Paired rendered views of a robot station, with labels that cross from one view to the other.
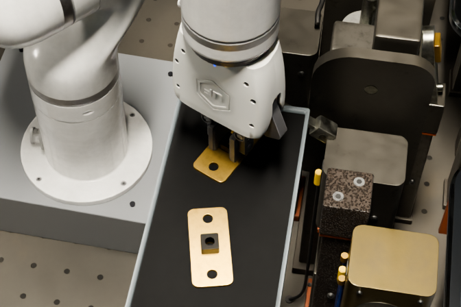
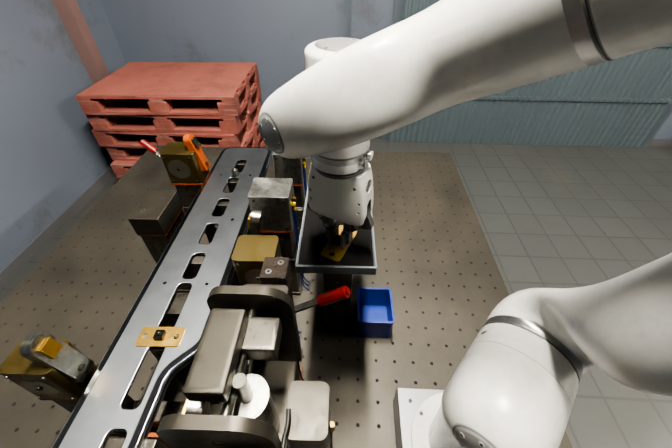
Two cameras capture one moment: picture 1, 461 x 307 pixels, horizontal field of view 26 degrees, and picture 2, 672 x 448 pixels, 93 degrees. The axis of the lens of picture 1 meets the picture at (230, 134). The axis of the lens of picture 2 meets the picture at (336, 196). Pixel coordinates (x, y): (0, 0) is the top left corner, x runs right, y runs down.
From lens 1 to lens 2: 105 cm
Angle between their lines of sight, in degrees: 86
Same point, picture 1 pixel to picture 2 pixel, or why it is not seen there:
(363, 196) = (267, 263)
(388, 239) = (256, 255)
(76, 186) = not seen: hidden behind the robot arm
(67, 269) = (435, 384)
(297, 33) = (306, 404)
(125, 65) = not seen: outside the picture
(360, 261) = (271, 244)
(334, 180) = (282, 270)
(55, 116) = not seen: hidden behind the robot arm
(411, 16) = (211, 331)
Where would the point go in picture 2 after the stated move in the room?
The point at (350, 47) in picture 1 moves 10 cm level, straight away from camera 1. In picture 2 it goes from (265, 294) to (247, 365)
